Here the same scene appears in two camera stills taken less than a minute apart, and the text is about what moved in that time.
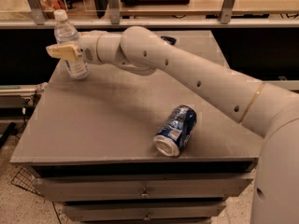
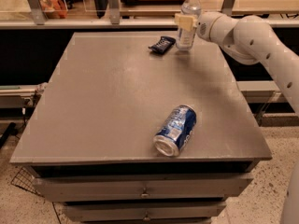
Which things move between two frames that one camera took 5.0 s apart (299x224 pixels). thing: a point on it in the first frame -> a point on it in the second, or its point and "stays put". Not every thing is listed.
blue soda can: [176, 130] stays put
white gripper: [88, 49] -> [203, 26]
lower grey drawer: [142, 211] stays put
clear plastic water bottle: [64, 34] -> [185, 39]
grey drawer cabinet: [126, 147] stays put
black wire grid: [25, 179] stays put
